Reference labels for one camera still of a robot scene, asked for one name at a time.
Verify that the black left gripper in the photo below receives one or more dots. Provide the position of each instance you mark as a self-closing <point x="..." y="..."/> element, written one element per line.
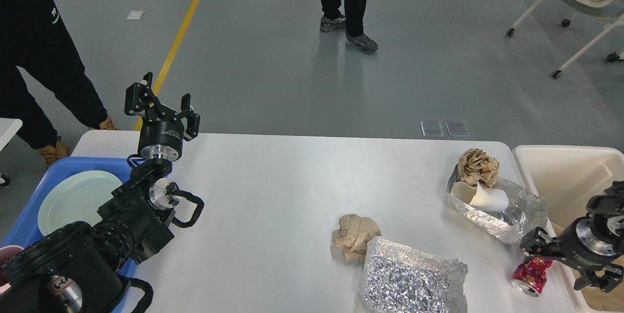
<point x="159" y="138"/>

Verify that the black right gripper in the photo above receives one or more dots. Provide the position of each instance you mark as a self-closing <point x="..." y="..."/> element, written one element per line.
<point x="582" y="250"/>

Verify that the red snack wrapper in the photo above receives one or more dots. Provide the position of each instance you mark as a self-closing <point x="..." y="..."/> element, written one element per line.
<point x="530" y="276"/>

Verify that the light green plate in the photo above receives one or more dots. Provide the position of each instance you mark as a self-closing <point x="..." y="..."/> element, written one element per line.
<point x="76" y="198"/>

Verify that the brown paper ball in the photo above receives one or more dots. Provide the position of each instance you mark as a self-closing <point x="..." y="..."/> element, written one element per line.
<point x="353" y="235"/>

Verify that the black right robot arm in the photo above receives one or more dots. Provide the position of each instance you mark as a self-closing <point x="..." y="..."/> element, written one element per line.
<point x="606" y="213"/>

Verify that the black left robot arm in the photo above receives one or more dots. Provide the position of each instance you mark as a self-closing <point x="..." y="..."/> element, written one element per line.
<point x="161" y="203"/>

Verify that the white plastic bin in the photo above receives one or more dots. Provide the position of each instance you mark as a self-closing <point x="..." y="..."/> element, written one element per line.
<point x="567" y="177"/>

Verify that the lying white paper cup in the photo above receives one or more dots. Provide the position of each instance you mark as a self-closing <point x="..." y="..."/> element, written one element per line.
<point x="486" y="199"/>

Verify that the crumpled paper ball right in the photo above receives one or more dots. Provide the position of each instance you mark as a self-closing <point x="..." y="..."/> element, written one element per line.
<point x="475" y="166"/>

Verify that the silver foil bubble bag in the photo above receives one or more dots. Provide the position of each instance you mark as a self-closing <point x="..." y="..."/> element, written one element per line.
<point x="401" y="279"/>

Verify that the blue plastic tray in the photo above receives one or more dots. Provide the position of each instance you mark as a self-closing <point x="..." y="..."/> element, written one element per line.
<point x="44" y="186"/>

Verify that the pink mug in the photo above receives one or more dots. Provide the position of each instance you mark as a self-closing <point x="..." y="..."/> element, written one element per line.
<point x="7" y="253"/>

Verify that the person in black clothes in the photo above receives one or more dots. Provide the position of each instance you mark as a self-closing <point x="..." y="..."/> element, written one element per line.
<point x="346" y="1"/>

